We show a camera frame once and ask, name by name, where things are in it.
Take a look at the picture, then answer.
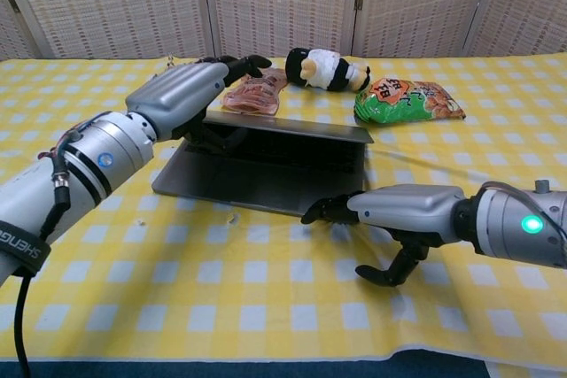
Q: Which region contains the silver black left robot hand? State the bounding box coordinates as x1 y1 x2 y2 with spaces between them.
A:
125 54 274 153

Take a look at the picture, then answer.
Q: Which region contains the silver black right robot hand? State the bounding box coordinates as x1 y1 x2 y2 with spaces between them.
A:
300 183 470 289

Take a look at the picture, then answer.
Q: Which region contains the grey laptop computer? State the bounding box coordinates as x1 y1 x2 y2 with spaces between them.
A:
151 110 374 219

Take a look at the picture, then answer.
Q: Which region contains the yellow checkered tablecloth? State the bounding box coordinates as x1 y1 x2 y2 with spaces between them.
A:
0 55 567 366

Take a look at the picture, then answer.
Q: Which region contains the pink orange spout pouch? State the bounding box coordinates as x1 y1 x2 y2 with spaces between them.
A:
221 68 287 116

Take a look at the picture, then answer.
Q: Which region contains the green orange snack bag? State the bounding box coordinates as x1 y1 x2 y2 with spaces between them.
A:
353 77 467 128

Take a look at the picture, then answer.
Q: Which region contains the woven beige folding screen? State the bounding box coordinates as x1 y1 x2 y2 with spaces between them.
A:
0 0 567 60

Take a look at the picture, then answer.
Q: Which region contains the black white plush toy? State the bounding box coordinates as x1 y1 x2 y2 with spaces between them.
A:
284 46 372 94

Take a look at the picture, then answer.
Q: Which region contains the white brown braided rope coil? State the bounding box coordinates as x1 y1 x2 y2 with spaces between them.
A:
164 53 209 73

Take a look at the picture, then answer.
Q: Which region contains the black velcro strap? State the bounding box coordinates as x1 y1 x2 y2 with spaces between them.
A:
0 220 52 275

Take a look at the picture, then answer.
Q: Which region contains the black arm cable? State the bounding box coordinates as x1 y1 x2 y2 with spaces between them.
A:
12 154 72 378

